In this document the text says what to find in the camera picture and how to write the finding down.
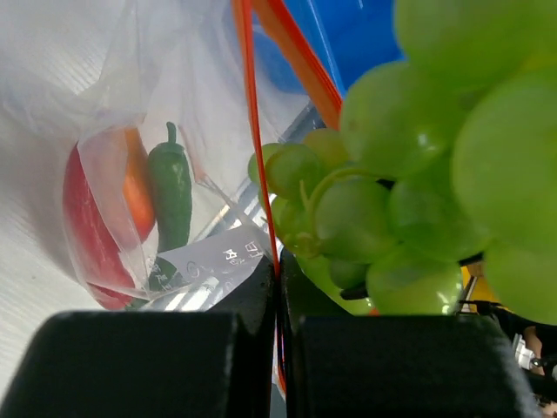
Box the green chili pepper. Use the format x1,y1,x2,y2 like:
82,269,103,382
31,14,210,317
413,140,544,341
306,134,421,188
147,122,192,253

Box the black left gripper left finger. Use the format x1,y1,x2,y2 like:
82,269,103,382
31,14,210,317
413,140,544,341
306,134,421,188
1,260,275,417

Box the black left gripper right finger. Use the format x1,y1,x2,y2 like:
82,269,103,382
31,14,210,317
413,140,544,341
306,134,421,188
281,252,541,417

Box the blue plastic tray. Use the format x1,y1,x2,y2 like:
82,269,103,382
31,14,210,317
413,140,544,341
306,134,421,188
250,0,406,95

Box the red chili pepper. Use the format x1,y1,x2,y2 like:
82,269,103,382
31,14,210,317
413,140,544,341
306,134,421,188
62,146,135,310

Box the clear zip bag orange zipper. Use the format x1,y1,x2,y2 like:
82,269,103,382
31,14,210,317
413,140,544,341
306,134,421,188
1,1,330,311

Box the green grape bunch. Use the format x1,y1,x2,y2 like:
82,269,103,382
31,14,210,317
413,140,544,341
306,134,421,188
232,1,556,325

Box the orange red mango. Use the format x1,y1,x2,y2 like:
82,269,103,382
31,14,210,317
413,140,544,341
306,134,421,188
123,128,156,242

